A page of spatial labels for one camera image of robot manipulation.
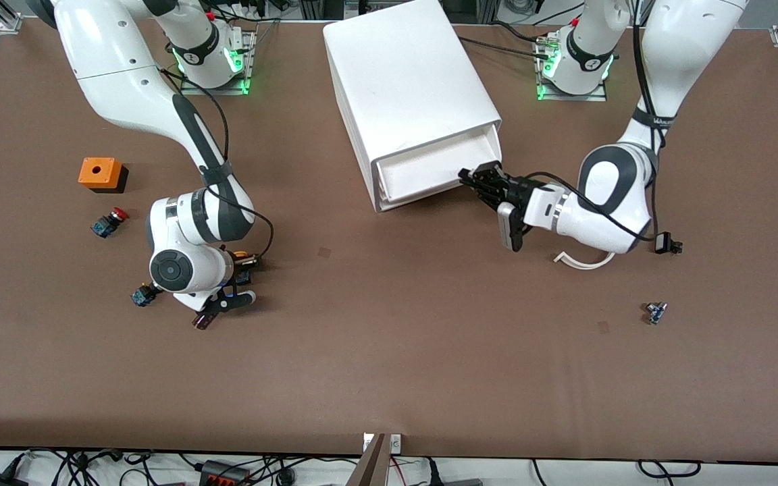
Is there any white plastic drawer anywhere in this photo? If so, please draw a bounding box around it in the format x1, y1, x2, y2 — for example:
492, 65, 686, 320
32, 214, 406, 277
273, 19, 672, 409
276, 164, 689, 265
375, 127, 503, 205

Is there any red push button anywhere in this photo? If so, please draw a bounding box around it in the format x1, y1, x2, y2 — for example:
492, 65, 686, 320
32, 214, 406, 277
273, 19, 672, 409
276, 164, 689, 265
90, 207, 130, 238

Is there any white drawer cabinet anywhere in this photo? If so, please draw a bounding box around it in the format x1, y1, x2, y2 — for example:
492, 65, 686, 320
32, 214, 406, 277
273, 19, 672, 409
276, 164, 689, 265
322, 0, 504, 213

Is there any white curved plastic strip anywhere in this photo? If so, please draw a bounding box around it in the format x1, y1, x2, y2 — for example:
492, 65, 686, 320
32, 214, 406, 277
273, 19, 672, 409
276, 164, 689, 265
554, 250, 617, 271

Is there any black red power strip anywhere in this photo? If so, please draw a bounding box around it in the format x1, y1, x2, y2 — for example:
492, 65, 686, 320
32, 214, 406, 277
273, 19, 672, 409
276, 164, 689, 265
200, 460, 252, 486

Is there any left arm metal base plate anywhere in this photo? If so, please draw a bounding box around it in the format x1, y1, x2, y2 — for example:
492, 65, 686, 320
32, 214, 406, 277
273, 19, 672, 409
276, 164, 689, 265
536, 34, 609, 102

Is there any black table cable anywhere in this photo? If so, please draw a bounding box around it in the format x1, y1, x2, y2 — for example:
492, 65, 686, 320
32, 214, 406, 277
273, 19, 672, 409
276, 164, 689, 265
490, 20, 556, 44
460, 36, 546, 59

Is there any orange button enclosure box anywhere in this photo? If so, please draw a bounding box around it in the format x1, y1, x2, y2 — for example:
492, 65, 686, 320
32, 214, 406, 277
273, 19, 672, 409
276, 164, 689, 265
78, 157, 129, 194

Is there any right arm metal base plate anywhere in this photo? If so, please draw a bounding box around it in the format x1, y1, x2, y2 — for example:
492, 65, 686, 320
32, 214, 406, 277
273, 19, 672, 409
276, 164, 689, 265
180, 30, 256, 95

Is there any black cable tangle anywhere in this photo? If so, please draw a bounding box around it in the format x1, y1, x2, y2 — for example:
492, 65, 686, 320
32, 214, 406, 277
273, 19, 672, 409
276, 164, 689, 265
4, 447, 194, 486

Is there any small white bracket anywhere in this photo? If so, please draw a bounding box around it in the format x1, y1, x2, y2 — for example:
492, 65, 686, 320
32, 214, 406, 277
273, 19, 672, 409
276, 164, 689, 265
363, 433, 402, 453

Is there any wooden post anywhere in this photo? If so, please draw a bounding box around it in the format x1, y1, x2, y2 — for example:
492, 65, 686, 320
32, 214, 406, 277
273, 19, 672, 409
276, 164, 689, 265
345, 433, 390, 486

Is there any black cable loop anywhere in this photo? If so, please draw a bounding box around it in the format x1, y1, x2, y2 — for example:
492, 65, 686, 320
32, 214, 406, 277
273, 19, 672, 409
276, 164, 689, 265
638, 460, 702, 479

